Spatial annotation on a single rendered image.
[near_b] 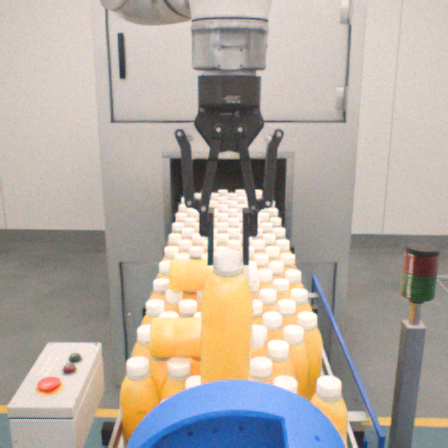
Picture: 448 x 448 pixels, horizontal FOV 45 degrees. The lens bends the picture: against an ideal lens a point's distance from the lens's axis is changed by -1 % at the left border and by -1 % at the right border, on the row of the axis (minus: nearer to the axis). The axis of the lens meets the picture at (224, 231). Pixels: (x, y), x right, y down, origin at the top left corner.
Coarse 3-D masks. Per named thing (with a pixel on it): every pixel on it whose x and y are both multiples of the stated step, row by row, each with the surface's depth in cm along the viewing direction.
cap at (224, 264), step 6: (216, 252) 71; (222, 252) 71; (228, 252) 71; (234, 252) 71; (240, 252) 71; (216, 258) 69; (222, 258) 69; (228, 258) 69; (234, 258) 69; (240, 258) 69; (216, 264) 70; (222, 264) 69; (228, 264) 69; (234, 264) 69; (240, 264) 70; (222, 270) 69; (228, 270) 69; (234, 270) 69
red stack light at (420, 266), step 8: (408, 256) 101; (416, 256) 100; (424, 256) 100; (432, 256) 100; (408, 264) 101; (416, 264) 100; (424, 264) 100; (432, 264) 100; (408, 272) 102; (416, 272) 101; (424, 272) 100; (432, 272) 100
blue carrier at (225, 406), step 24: (216, 384) 62; (240, 384) 62; (264, 384) 63; (168, 408) 62; (192, 408) 59; (216, 408) 58; (240, 408) 58; (264, 408) 58; (288, 408) 60; (312, 408) 63; (144, 432) 61; (168, 432) 58; (192, 432) 65; (216, 432) 65; (240, 432) 65; (264, 432) 65; (288, 432) 55; (312, 432) 58; (336, 432) 64
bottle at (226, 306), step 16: (224, 272) 69; (240, 272) 70; (208, 288) 70; (224, 288) 69; (240, 288) 69; (208, 304) 70; (224, 304) 69; (240, 304) 69; (208, 320) 70; (224, 320) 69; (240, 320) 70; (208, 336) 71; (224, 336) 70; (240, 336) 71; (208, 352) 72; (224, 352) 71; (240, 352) 71; (208, 368) 73; (224, 368) 71; (240, 368) 72
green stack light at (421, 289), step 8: (408, 280) 102; (416, 280) 101; (424, 280) 100; (432, 280) 101; (408, 288) 102; (416, 288) 101; (424, 288) 101; (432, 288) 102; (408, 296) 103; (416, 296) 102; (424, 296) 101; (432, 296) 102
